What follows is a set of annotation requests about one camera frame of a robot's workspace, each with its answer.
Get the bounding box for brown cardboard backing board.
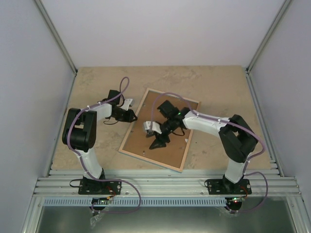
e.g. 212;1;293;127
119;88;193;172

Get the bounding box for teal wooden picture frame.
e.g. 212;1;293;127
119;88;201;172

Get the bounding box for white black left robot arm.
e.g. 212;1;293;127
62;90;138;196

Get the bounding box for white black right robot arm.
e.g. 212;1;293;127
143;100;259;194

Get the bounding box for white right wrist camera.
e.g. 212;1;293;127
143;121;162;134

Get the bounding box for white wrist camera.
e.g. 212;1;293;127
121;99;135;111
143;121;162;134

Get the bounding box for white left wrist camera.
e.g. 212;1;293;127
121;99;135;111

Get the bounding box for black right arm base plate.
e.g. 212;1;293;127
204;178;252;195

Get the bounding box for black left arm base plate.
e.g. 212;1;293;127
78;179;122;196

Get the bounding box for aluminium mounting rail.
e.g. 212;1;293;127
34;169;301;197

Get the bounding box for light blue slotted cable duct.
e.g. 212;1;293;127
43;197;226;207

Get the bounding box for left aluminium corner post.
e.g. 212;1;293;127
34;0;78;76

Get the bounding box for aluminium corner post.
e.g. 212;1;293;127
245;0;293;74
34;0;78;76

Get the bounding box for right aluminium corner post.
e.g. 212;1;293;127
245;0;293;74

